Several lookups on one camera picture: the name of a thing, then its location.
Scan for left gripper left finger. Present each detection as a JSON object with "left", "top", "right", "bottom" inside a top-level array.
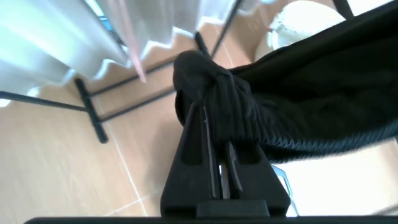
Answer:
[{"left": 160, "top": 100, "right": 223, "bottom": 218}]

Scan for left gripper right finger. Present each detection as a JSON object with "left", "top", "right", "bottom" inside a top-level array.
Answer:
[{"left": 221, "top": 141, "right": 292, "bottom": 217}]

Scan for black drawstring shorts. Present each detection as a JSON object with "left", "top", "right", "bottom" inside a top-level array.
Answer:
[{"left": 172, "top": 0, "right": 398, "bottom": 166}]

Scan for pink clothes hanger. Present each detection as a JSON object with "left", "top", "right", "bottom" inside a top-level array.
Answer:
[{"left": 107, "top": 0, "right": 148, "bottom": 85}]

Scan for black clothes rack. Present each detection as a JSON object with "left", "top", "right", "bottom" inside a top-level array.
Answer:
[{"left": 0, "top": 0, "right": 245, "bottom": 145}]

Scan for white laundry basket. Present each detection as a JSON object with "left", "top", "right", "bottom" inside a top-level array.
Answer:
[{"left": 254, "top": 0, "right": 348, "bottom": 62}]

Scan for beige curtain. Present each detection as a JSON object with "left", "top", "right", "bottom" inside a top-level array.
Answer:
[{"left": 0, "top": 0, "right": 269, "bottom": 95}]

